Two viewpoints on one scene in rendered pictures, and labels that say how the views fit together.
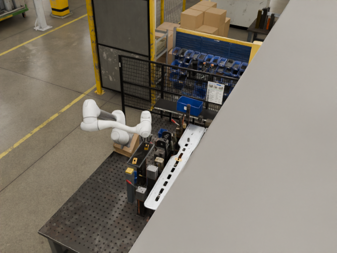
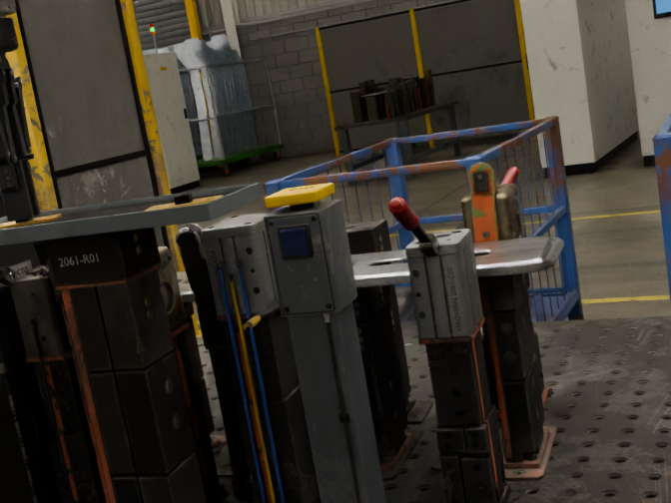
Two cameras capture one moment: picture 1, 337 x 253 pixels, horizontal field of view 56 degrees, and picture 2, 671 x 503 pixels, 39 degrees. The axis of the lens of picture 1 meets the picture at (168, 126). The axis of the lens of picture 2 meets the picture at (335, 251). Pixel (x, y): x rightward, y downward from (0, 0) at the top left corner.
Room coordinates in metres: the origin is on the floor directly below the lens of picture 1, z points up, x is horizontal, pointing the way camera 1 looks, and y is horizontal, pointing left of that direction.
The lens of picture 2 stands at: (2.14, 1.38, 1.27)
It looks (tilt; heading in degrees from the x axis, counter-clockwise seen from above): 10 degrees down; 271
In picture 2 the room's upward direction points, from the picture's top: 10 degrees counter-clockwise
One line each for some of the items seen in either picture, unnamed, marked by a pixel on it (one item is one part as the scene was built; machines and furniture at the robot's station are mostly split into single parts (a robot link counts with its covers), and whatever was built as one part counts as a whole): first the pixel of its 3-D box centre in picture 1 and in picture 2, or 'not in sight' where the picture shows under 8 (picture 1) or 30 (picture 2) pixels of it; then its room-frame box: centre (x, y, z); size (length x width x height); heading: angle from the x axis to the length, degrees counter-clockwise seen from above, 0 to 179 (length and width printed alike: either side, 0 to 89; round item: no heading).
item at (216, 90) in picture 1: (214, 92); not in sight; (3.45, -0.57, 1.30); 0.23 x 0.02 x 0.31; 70
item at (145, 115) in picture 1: (146, 119); not in sight; (2.51, 0.22, 1.54); 0.13 x 0.11 x 0.16; 3
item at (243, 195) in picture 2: (141, 153); (96, 218); (2.43, 0.27, 1.16); 0.37 x 0.14 x 0.02; 160
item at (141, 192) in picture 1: (141, 202); (459, 376); (2.03, 0.24, 0.88); 0.11 x 0.10 x 0.36; 70
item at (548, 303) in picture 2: not in sight; (442, 262); (1.77, -2.34, 0.47); 1.20 x 0.80 x 0.95; 64
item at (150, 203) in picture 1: (178, 161); (126, 287); (2.50, -0.12, 1.00); 1.38 x 0.22 x 0.02; 160
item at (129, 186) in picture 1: (130, 186); (335, 399); (2.18, 0.36, 0.92); 0.08 x 0.08 x 0.44; 70
